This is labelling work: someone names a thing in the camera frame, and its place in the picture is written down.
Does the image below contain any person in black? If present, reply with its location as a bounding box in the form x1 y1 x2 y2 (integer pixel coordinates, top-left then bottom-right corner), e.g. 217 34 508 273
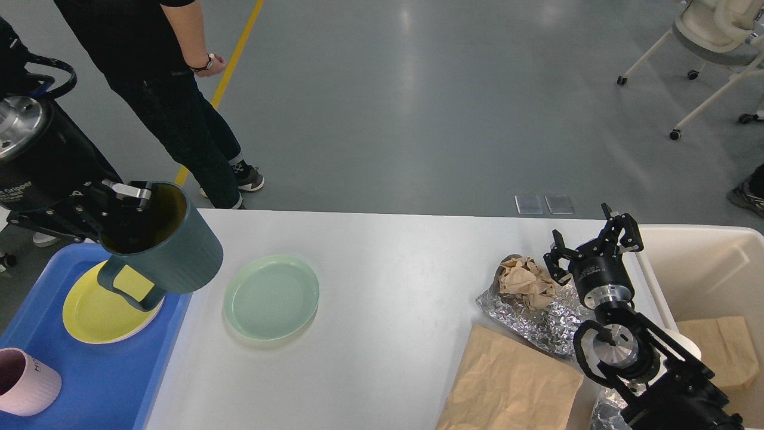
726 164 763 218
31 232 60 248

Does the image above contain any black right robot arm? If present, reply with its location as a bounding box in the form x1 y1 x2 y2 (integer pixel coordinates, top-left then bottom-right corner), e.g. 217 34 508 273
544 204 743 429

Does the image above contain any person with wristwatch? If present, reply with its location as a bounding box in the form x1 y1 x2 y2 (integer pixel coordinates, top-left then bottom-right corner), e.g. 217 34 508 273
55 1 264 210

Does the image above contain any teal mug yellow inside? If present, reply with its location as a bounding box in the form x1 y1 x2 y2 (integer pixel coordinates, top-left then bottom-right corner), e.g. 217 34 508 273
97 182 224 311

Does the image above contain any blue plastic tray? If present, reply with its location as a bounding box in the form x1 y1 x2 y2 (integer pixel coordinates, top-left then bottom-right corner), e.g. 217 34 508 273
1 243 191 429

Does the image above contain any white side table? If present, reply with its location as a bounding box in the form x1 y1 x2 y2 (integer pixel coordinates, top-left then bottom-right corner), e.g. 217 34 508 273
0 206 13 272

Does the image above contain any small foil wrapper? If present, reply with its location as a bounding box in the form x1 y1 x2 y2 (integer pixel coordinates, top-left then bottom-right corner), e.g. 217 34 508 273
589 388 631 430

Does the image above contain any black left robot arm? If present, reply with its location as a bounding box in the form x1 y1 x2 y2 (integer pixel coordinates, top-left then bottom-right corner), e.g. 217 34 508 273
1 21 155 251

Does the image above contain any crumpled brown paper ball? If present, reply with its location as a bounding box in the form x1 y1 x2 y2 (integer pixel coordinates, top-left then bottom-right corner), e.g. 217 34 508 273
498 256 557 311

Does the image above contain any brown paper bag in bin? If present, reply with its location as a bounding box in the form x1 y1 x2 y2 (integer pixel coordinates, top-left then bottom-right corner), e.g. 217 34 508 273
676 316 760 391

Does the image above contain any pink ribbed mug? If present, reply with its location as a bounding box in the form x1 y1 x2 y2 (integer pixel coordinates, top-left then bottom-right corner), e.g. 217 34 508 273
1 348 62 417

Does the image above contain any light green plate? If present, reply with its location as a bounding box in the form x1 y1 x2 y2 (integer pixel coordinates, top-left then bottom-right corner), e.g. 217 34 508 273
222 255 320 343

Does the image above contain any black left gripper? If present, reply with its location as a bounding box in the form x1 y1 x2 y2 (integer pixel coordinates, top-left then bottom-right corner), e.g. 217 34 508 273
1 96 160 242

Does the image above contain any yellow plate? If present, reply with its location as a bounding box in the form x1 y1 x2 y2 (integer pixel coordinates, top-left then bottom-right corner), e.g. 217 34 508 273
62 261 164 345

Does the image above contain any crumpled aluminium foil sheet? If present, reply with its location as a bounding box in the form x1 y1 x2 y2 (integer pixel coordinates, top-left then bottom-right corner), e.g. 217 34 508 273
476 254 594 362

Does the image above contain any person in black right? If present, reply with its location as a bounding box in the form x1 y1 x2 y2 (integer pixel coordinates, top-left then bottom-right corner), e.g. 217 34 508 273
726 164 763 218

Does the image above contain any beige plastic bin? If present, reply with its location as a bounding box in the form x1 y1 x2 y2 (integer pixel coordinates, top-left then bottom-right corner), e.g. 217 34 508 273
633 225 764 430

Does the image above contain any person in black left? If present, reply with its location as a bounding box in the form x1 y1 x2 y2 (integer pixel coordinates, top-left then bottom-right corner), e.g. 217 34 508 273
31 232 60 248

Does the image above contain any flat brown paper bag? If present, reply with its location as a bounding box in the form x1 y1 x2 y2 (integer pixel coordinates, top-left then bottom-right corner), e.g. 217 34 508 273
436 324 583 429

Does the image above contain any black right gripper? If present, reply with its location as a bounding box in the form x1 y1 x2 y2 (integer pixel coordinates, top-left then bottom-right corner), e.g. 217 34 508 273
543 203 644 310

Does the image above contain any white office chair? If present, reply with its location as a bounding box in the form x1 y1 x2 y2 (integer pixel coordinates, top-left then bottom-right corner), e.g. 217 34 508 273
617 1 763 140

